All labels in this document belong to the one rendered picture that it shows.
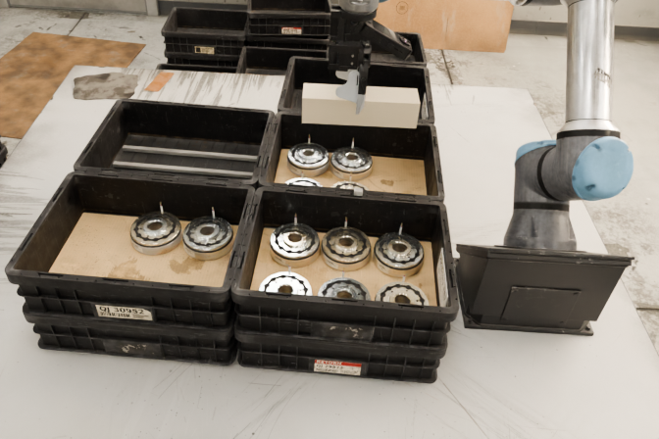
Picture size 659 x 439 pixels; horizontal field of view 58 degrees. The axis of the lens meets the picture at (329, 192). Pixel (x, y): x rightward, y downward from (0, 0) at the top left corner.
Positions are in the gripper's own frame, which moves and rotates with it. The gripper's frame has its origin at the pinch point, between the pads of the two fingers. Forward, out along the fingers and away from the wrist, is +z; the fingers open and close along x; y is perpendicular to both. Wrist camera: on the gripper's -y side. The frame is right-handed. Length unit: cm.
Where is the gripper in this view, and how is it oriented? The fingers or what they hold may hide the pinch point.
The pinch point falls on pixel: (360, 100)
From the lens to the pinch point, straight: 125.3
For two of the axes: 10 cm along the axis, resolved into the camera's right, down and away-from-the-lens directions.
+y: -10.0, -0.4, -0.2
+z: -0.5, 7.7, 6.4
